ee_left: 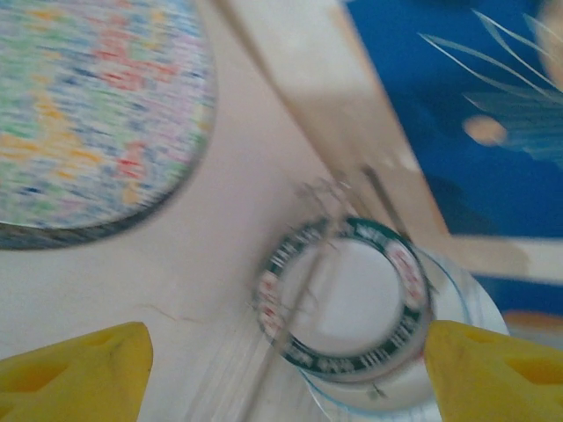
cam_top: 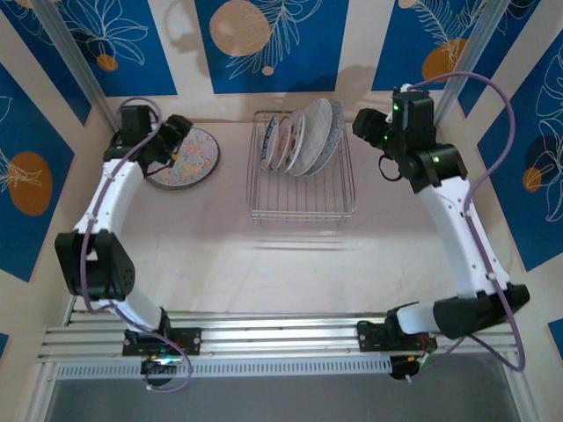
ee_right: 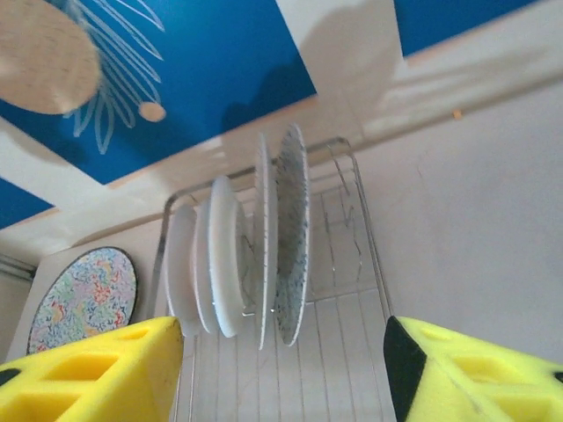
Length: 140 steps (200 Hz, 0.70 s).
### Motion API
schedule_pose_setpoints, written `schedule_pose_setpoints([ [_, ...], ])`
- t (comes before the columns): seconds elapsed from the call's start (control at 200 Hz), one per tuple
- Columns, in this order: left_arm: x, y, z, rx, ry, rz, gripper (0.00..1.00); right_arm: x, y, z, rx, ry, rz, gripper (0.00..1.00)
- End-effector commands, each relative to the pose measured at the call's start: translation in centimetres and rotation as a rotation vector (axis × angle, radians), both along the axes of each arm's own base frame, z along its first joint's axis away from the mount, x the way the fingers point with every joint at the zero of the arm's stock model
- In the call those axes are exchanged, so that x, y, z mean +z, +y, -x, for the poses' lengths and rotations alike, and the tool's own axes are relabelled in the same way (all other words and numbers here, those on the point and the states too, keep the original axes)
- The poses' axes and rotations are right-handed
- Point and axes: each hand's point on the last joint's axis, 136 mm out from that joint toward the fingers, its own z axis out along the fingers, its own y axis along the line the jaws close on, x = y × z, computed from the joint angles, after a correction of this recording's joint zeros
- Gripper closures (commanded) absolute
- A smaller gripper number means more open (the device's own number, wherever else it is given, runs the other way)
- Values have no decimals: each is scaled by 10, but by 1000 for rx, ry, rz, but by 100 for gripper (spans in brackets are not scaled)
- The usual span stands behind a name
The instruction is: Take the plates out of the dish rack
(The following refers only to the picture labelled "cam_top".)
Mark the colourful floral patterned plate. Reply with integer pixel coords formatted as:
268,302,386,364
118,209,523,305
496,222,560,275
144,127,221,193

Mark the white plaid lined plate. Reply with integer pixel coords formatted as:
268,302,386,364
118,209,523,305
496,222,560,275
292,97,334,177

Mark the white plate orange sun print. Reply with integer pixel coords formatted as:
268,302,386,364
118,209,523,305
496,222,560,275
268,114,294,172

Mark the dark blue rimmed plate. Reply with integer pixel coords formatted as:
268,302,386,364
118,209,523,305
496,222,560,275
260,114,281,171

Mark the black base electronics box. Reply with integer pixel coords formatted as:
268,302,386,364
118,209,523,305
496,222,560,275
140,354,179,375
389,353,423,382

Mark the thin black right gripper cable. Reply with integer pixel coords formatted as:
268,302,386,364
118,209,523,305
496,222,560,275
378,153,402,182

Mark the aluminium corner post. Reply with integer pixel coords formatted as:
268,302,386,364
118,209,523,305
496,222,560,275
33,0,122,137
429,0,505,128

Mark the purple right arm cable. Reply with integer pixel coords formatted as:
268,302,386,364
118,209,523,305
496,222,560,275
404,72,527,383

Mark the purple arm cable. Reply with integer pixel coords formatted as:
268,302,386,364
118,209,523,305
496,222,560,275
78,97,194,393
404,72,527,383

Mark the steel wire dish rack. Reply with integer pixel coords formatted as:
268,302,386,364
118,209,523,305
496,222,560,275
246,109,356,226

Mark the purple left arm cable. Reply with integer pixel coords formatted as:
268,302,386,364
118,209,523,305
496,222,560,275
78,97,194,393

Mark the aluminium side rail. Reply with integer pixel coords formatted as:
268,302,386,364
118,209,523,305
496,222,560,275
64,295,89,327

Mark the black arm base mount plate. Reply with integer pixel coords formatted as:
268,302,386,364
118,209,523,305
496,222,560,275
356,323,426,353
121,327,202,356

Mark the aluminium rail frame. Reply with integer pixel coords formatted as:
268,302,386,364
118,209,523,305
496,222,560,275
37,310,527,362

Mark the grey slotted cable duct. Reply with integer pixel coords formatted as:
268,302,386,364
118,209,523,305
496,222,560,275
55,356,392,380

